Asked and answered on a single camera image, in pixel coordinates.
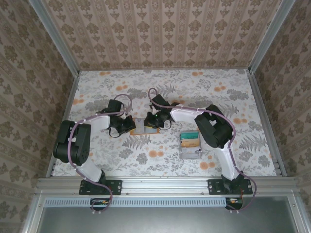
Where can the teal card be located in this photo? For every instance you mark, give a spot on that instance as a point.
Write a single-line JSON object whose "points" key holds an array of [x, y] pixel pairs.
{"points": [[190, 135]]}

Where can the aluminium mounting rail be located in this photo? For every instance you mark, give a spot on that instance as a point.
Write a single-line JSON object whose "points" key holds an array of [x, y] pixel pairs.
{"points": [[165, 185]]}

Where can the grey metal panel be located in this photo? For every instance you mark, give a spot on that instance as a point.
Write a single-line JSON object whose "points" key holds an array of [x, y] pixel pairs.
{"points": [[165, 221]]}

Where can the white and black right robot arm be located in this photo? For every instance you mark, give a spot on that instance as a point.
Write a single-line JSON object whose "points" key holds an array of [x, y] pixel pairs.
{"points": [[184, 115]]}

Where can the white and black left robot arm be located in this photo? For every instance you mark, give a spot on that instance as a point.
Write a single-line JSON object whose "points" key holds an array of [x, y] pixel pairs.
{"points": [[99, 121]]}

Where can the clear plastic card box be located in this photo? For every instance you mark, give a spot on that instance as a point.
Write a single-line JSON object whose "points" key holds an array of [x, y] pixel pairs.
{"points": [[192, 154]]}

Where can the aluminium side rail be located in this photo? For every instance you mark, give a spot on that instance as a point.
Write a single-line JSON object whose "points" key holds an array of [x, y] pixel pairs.
{"points": [[67, 109], [262, 109]]}

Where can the black power connector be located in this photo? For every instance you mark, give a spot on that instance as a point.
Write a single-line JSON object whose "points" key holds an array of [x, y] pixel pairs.
{"points": [[236, 205], [97, 202]]}

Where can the tan orange patterned card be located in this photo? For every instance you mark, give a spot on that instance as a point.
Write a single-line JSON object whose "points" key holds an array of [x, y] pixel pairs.
{"points": [[191, 143]]}

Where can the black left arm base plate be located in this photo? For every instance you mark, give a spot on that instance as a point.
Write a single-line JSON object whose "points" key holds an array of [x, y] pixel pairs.
{"points": [[116, 187]]}

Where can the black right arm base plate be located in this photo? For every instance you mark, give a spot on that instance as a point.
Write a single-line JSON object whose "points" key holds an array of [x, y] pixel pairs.
{"points": [[213, 187]]}

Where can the floral patterned table cover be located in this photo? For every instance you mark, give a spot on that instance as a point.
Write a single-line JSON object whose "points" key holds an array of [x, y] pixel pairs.
{"points": [[121, 160]]}

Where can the aluminium frame post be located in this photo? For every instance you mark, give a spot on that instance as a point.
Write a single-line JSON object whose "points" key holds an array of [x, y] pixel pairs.
{"points": [[57, 38], [269, 36]]}

